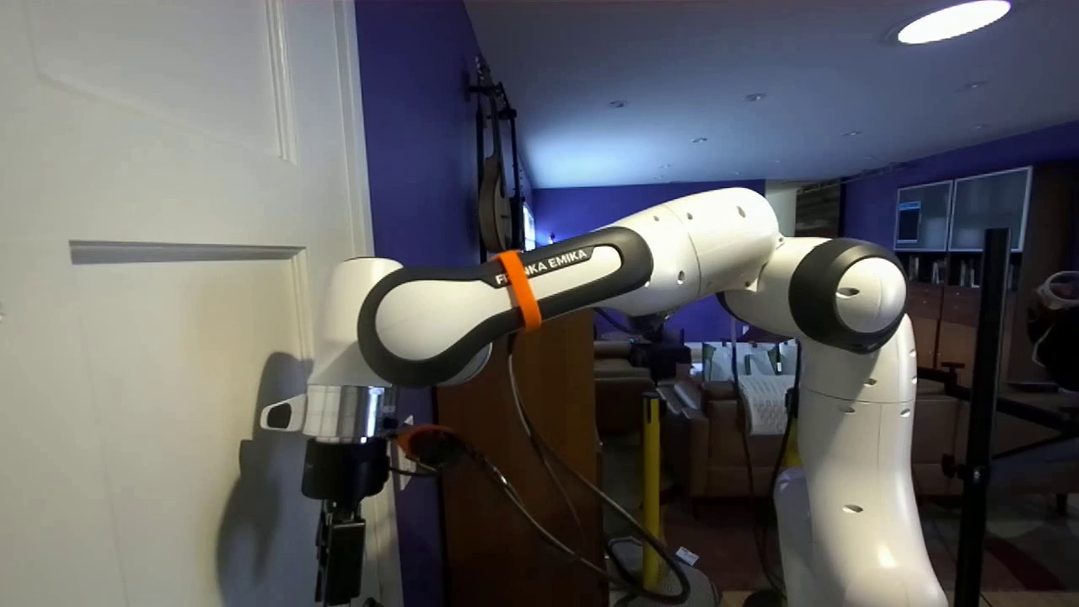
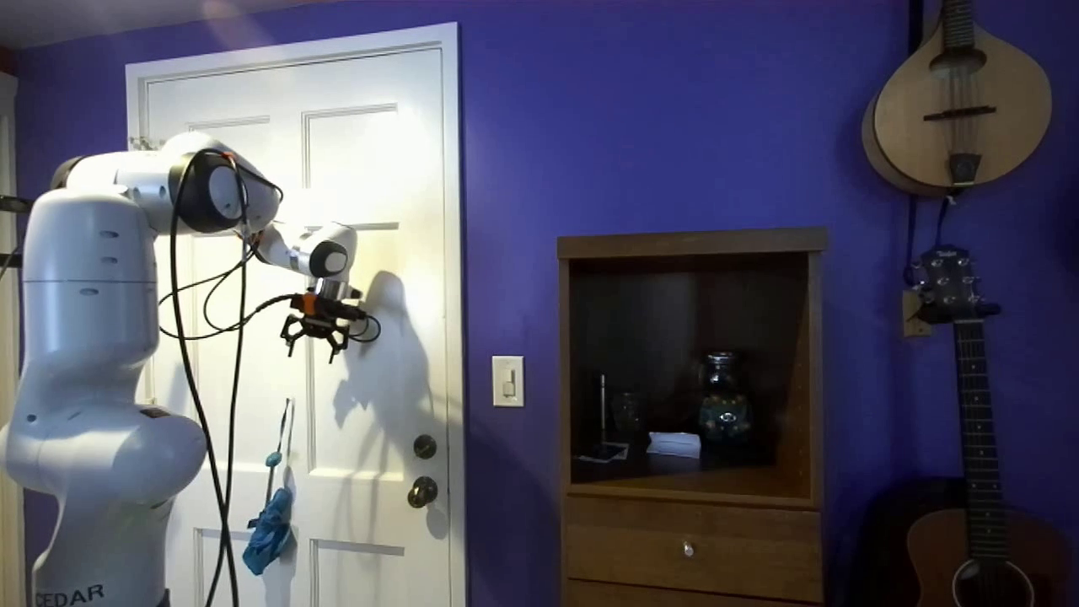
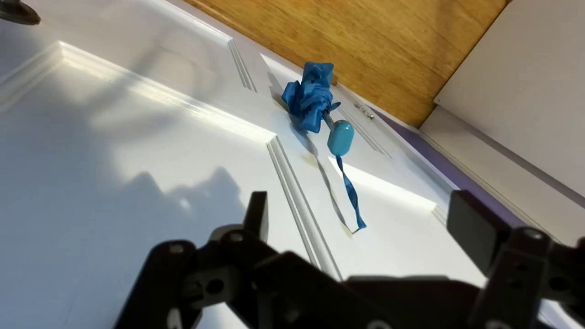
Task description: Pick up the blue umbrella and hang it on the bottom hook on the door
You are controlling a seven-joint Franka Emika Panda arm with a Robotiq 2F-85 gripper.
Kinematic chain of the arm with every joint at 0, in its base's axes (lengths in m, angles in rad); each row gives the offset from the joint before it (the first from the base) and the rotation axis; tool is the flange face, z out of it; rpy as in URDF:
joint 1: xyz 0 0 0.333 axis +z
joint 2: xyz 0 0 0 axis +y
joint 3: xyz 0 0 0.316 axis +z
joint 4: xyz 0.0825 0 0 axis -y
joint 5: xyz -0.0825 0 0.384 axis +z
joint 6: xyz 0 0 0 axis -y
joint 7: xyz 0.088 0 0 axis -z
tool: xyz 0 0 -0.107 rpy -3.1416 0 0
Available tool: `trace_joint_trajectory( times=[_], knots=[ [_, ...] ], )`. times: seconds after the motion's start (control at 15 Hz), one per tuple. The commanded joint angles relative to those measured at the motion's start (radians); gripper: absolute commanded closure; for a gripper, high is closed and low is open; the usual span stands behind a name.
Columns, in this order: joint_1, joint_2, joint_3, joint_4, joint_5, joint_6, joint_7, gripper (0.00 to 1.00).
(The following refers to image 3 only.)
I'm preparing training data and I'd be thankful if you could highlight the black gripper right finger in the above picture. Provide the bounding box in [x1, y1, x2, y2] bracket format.
[446, 188, 585, 329]

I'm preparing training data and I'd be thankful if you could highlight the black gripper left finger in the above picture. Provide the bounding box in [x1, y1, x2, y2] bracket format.
[114, 190, 344, 329]

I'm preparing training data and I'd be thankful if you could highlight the white panelled door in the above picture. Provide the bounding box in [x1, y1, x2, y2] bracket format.
[0, 0, 585, 329]

